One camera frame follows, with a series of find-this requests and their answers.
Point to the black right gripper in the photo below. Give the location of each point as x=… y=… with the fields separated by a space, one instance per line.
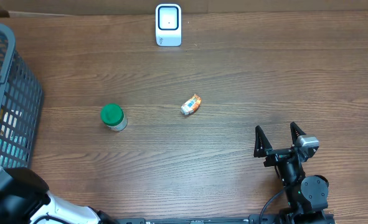
x=276 y=155

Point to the orange snack packet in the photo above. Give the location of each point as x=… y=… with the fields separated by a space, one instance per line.
x=191 y=105

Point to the green lid white jar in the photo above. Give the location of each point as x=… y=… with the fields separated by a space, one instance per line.
x=113 y=117

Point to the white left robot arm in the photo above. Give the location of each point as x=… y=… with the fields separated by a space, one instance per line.
x=25 y=198

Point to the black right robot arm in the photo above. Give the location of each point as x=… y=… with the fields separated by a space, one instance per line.
x=307 y=195

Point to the white barcode scanner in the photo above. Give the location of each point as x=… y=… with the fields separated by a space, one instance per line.
x=168 y=25

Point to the grey plastic mesh basket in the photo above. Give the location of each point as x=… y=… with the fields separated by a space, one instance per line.
x=21 y=101

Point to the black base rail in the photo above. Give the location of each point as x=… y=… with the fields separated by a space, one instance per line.
x=251 y=219

